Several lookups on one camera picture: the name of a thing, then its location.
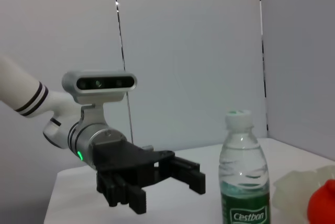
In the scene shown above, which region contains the wavy green glass fruit plate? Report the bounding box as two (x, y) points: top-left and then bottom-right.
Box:
(272, 165), (335, 219)

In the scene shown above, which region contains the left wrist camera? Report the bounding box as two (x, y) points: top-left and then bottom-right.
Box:
(62, 70), (138, 104)

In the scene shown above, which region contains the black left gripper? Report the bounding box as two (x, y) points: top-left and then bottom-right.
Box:
(93, 140), (206, 215)

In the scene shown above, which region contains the red-orange toy fruit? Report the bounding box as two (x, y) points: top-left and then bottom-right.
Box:
(307, 179), (335, 224)

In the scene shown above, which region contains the clear bottle with green label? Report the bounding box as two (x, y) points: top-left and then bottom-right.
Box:
(218, 108), (271, 224)

